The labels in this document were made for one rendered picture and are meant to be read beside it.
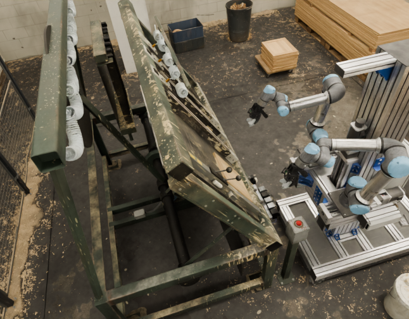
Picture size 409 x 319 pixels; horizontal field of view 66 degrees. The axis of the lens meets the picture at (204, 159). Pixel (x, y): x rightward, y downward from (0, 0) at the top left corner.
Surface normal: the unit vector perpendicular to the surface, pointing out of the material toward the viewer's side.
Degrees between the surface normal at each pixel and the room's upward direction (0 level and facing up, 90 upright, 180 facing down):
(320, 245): 0
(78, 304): 0
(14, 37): 90
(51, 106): 0
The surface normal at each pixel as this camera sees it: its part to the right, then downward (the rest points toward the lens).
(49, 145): -0.07, -0.68
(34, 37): 0.26, 0.69
